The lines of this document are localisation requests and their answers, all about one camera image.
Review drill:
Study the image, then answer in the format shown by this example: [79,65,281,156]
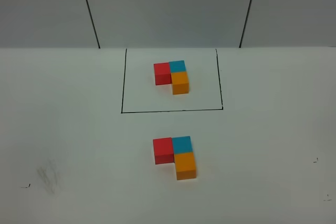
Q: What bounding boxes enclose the orange template cube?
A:
[171,71,190,95]

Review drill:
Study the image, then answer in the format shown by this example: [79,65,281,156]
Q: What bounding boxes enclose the red template cube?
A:
[153,62,172,86]

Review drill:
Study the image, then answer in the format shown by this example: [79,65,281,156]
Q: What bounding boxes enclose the blue template cube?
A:
[169,60,186,73]

